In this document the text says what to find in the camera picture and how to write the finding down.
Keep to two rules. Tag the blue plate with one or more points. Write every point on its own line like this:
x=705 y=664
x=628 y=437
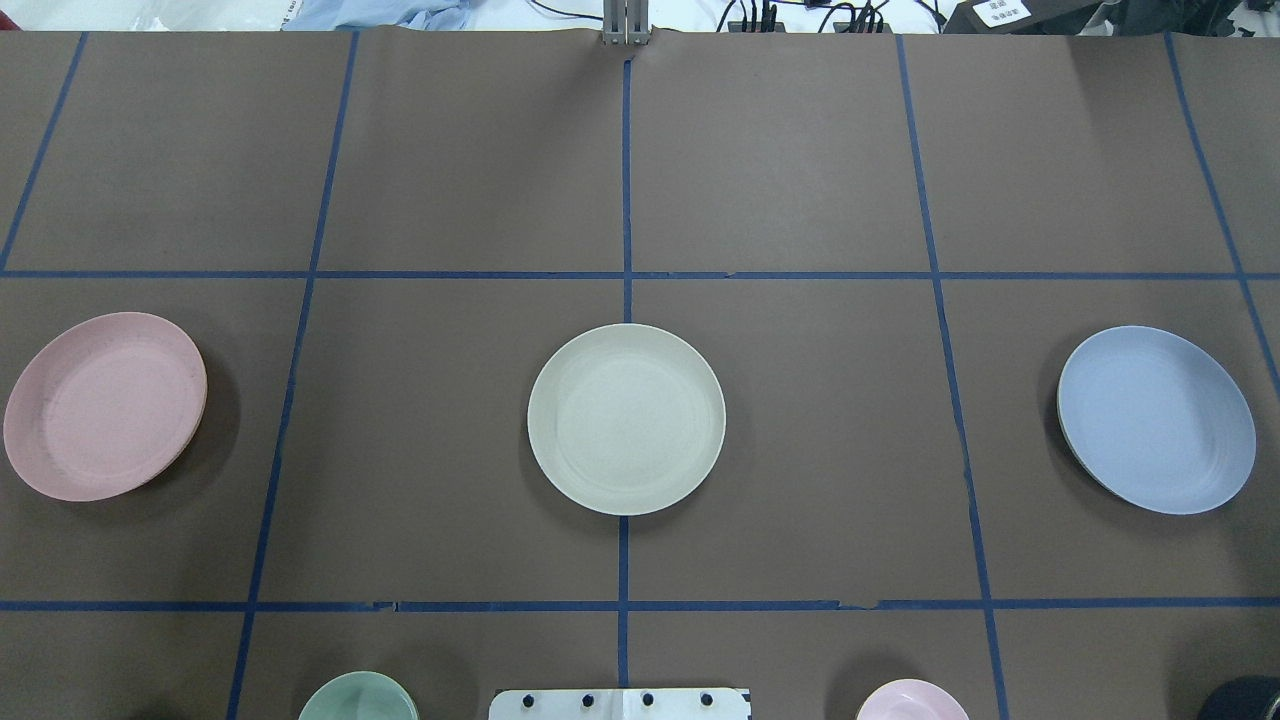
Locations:
x=1156 y=421

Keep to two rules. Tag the pink plate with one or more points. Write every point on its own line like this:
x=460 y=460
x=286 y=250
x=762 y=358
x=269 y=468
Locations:
x=105 y=407

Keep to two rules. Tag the cream white plate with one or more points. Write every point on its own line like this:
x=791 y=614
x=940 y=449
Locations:
x=626 y=419

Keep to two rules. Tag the white mounting plate with bolts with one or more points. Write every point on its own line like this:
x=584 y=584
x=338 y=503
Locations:
x=623 y=703

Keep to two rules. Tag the pink bowl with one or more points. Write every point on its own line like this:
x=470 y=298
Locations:
x=910 y=699

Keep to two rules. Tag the green bowl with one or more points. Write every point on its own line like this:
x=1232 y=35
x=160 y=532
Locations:
x=360 y=695

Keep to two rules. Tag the black box with label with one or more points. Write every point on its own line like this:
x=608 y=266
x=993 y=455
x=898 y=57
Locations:
x=1054 y=18

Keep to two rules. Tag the light blue cloth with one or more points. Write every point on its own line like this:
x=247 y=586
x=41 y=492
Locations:
x=350 y=15

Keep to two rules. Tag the black round object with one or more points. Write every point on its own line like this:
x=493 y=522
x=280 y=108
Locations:
x=1245 y=697

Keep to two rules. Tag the grey metal post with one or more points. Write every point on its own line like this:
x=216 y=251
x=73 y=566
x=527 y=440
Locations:
x=626 y=22

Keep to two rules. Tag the black power strip with cables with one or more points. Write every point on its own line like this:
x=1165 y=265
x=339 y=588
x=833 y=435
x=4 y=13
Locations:
x=903 y=17

